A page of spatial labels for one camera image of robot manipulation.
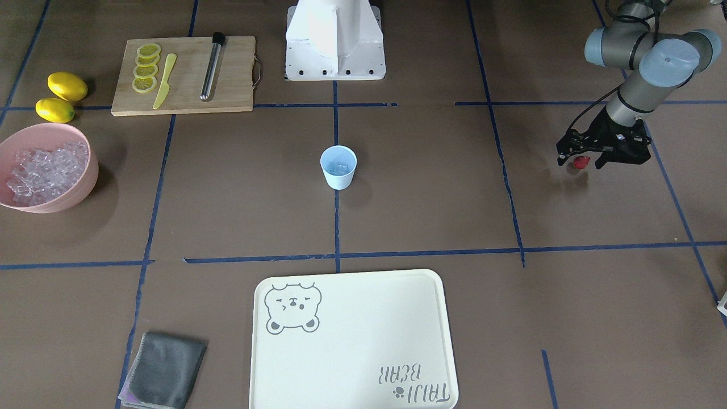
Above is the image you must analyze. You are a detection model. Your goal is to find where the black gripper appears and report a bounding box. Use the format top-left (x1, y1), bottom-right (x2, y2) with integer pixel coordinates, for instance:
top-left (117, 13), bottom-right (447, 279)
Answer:
top-left (557, 108), bottom-right (651, 170)

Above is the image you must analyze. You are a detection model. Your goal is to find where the red strawberry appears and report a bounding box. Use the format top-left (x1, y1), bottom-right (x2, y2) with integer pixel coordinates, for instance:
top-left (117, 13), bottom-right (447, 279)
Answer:
top-left (572, 156), bottom-right (591, 170)

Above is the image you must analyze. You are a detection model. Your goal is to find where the clear ice cube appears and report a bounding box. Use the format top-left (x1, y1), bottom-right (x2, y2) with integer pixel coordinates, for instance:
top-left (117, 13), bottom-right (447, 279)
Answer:
top-left (329, 161), bottom-right (350, 176)

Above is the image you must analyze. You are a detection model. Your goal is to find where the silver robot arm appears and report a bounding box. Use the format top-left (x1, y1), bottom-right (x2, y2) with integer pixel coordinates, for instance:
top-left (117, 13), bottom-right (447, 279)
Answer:
top-left (556, 1), bottom-right (724, 169)

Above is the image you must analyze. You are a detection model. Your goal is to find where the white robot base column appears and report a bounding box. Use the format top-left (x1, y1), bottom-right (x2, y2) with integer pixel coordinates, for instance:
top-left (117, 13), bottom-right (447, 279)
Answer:
top-left (284, 1), bottom-right (386, 81)

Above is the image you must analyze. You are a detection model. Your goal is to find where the light blue plastic cup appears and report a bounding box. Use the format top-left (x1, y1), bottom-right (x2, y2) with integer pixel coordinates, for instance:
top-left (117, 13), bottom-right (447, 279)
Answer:
top-left (320, 145), bottom-right (358, 190)

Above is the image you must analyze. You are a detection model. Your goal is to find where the pile of clear ice cubes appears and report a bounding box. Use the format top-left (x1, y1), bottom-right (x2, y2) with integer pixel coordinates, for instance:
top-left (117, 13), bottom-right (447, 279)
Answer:
top-left (6, 141), bottom-right (89, 207)

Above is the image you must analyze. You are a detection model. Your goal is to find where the cream bear serving tray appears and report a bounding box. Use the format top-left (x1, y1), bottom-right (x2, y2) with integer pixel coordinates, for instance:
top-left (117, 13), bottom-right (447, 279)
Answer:
top-left (249, 269), bottom-right (459, 408)

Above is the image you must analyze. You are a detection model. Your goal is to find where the black metal stirring tube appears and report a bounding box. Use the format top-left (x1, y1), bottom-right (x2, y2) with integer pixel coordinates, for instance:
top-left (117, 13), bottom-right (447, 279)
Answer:
top-left (199, 32), bottom-right (226, 102)

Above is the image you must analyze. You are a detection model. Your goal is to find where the wooden cutting board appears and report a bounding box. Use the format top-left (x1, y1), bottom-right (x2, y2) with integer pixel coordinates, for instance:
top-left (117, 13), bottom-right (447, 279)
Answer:
top-left (111, 36), bottom-right (260, 117)

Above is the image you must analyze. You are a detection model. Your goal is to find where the lemon slices row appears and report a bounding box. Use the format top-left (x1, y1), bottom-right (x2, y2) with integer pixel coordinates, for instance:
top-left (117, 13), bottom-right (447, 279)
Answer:
top-left (132, 43), bottom-right (162, 93)

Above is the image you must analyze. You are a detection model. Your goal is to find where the grey folded cloth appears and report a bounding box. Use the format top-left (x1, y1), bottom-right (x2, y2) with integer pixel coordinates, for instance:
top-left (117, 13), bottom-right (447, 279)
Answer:
top-left (118, 331), bottom-right (207, 408)

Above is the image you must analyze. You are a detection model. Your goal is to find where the yellow lemon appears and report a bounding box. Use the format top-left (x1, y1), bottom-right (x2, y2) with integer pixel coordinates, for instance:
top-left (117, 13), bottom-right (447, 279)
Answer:
top-left (35, 98), bottom-right (76, 123)
top-left (47, 72), bottom-right (89, 103)

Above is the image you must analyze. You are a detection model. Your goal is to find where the pink bowl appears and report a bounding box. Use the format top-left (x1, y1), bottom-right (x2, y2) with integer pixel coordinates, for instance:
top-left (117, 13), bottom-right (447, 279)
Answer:
top-left (2, 123), bottom-right (99, 213)

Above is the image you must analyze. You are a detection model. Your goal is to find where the black camera cable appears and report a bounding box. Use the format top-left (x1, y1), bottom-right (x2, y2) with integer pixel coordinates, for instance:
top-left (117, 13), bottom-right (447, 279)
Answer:
top-left (567, 0), bottom-right (665, 143)

